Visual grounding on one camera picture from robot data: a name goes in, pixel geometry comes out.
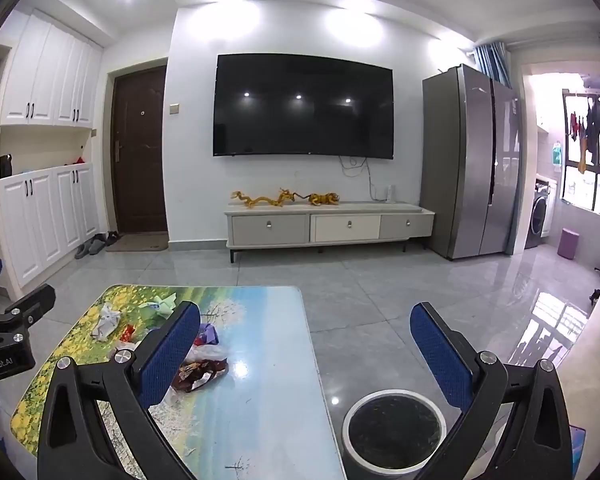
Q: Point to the cream television cabinet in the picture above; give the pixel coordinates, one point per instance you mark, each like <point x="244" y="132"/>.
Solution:
<point x="330" y="227"/>

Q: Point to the black bag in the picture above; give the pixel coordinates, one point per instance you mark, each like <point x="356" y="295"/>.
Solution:
<point x="5" y="166"/>

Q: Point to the green white wrapper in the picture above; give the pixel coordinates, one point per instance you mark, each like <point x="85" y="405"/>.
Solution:
<point x="161" y="305"/>

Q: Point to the clear plastic bag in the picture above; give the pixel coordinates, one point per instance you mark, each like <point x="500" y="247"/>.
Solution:
<point x="207" y="352"/>

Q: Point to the dark slippers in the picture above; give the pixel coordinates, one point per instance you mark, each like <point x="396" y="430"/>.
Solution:
<point x="109" y="237"/>

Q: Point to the purple plastic bag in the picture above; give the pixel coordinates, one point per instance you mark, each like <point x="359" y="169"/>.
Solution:
<point x="207" y="334"/>

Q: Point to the black wall television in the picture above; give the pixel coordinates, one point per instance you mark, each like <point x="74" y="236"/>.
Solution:
<point x="302" y="105"/>

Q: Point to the white round trash bin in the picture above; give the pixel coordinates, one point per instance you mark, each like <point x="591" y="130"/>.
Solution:
<point x="395" y="430"/>

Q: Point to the white router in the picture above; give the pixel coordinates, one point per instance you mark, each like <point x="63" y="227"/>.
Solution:
<point x="391" y="193"/>

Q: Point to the red cloth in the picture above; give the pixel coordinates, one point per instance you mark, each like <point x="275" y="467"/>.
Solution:
<point x="77" y="162"/>

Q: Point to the cream curved counter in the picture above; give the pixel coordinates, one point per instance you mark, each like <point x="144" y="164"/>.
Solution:
<point x="592" y="360"/>

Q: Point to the landscape printed table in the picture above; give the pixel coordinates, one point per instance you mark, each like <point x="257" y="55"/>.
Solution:
<point x="260" y="360"/>

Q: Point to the dark brown door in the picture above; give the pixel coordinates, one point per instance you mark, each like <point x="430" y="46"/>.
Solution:
<point x="140" y="160"/>

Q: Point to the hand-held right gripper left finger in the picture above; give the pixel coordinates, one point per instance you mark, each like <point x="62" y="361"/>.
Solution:
<point x="172" y="350"/>

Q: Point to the white wall cabinet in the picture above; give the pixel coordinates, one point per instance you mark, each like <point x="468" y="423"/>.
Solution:
<point x="40" y="90"/>

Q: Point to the white paper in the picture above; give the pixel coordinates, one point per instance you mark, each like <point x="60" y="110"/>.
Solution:
<point x="105" y="321"/>

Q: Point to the silver double-door fridge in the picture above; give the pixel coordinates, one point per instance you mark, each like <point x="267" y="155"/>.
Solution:
<point x="470" y="165"/>

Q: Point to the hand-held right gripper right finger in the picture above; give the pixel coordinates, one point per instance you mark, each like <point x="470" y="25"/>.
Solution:
<point x="440" y="355"/>

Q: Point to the golden tiger figurine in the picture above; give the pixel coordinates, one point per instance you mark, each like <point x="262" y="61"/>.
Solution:
<point x="324" y="200"/>

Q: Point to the brown doormat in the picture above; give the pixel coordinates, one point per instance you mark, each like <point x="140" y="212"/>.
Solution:
<point x="137" y="242"/>

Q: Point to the small black object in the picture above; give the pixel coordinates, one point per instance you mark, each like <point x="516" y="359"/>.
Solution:
<point x="596" y="298"/>

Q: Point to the balcony window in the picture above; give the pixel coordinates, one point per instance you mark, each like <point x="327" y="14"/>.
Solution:
<point x="590" y="185"/>

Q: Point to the grey washing machine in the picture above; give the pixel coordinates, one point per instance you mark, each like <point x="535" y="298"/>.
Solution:
<point x="539" y="215"/>

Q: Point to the purple stool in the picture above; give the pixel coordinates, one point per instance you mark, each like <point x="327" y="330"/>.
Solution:
<point x="568" y="244"/>

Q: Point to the hanging dark jacket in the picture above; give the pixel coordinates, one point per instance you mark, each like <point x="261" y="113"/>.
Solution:
<point x="599" y="130"/>

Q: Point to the golden dragon figurine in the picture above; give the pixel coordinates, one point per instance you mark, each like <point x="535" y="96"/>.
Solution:
<point x="265" y="200"/>

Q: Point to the brown snack wrapper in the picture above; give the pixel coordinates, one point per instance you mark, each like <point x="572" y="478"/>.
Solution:
<point x="200" y="377"/>

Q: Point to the blue curtain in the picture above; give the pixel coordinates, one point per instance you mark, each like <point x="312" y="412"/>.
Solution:
<point x="492" y="62"/>

